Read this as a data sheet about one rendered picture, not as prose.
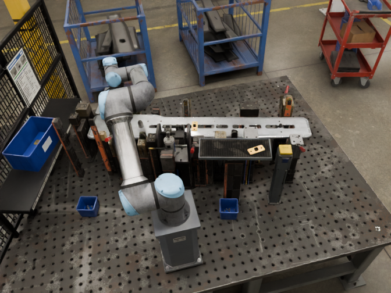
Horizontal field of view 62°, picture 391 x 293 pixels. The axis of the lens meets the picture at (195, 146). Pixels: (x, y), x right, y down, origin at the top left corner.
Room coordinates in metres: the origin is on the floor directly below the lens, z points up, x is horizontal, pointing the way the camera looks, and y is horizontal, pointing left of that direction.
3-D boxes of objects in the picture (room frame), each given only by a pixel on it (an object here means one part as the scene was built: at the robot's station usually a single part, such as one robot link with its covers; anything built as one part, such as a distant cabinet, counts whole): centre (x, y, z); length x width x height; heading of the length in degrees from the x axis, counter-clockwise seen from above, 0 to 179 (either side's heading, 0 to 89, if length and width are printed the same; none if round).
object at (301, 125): (1.50, -0.02, 1.00); 1.38 x 0.22 x 0.02; 85
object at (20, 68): (1.68, 1.00, 1.30); 0.23 x 0.02 x 0.31; 175
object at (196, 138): (1.29, -0.02, 0.89); 0.13 x 0.11 x 0.38; 175
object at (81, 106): (1.69, 0.72, 0.88); 0.08 x 0.08 x 0.36; 85
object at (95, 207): (1.11, 0.66, 0.74); 0.11 x 0.10 x 0.09; 85
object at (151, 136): (1.30, 0.24, 0.91); 0.07 x 0.05 x 0.42; 175
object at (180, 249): (0.82, 0.12, 0.90); 0.21 x 0.21 x 0.40; 11
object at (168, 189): (0.82, 0.12, 1.27); 0.13 x 0.12 x 0.14; 104
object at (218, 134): (1.32, -0.15, 0.89); 0.13 x 0.11 x 0.38; 175
